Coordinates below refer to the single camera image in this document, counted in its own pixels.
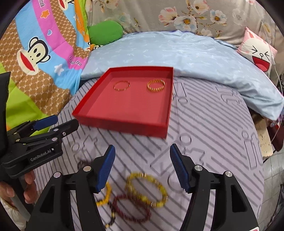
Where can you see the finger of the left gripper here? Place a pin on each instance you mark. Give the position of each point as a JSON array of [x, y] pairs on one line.
[[62, 130], [27, 128]]

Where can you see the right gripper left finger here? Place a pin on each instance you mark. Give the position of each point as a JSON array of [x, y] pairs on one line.
[[53, 208]]

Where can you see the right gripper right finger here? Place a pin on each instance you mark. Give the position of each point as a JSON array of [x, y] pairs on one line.
[[232, 210]]

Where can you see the wide gold cuff bangle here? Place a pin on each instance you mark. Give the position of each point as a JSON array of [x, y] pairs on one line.
[[156, 85]]

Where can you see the pink cat face cushion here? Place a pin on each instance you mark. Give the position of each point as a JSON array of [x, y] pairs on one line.
[[257, 51]]

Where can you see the green plush pillow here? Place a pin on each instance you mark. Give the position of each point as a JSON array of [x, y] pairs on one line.
[[105, 32]]

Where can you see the thin gold bangle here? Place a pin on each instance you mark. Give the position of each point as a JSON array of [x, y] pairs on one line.
[[122, 85]]

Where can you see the grey floral fabric headboard cover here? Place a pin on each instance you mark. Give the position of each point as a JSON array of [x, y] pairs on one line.
[[224, 20]]

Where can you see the light blue blanket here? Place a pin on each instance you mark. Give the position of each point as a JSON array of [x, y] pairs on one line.
[[192, 56]]

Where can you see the red shallow tray box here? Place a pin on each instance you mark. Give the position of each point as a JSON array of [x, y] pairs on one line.
[[136, 110]]

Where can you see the person's left hand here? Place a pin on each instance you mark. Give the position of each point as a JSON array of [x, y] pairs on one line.
[[30, 193]]

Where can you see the grey striped bed sheet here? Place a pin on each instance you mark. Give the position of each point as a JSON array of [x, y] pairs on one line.
[[209, 122]]

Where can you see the colourful monkey cartoon quilt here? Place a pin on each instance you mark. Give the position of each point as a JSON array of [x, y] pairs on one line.
[[44, 46]]

